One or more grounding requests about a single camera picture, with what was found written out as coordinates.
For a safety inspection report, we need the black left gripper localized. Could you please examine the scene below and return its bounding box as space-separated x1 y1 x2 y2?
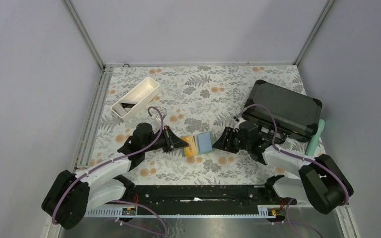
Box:
143 125 189 153

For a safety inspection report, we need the green card holder wallet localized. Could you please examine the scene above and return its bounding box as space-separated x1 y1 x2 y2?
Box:
182 131 215 157

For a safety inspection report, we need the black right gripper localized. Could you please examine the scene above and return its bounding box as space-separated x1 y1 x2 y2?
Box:
212 126 251 154

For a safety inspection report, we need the black hard carrying case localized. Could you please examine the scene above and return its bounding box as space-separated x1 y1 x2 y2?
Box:
242 80 322 143

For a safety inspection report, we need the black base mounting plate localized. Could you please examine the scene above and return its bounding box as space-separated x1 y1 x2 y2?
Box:
103 184 297 217

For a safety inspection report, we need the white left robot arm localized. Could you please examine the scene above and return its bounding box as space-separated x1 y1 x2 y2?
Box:
41 122 189 230

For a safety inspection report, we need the mint green cylindrical object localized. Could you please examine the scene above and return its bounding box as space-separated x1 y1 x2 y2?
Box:
305 119 325 156

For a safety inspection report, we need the white rectangular plastic tray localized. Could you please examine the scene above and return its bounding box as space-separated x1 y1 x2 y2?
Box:
110 77 160 121

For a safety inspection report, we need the floral patterned table mat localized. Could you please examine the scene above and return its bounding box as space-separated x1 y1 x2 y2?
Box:
77 65 305 185

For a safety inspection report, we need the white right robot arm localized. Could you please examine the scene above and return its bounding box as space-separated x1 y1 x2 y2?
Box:
212 121 354 214

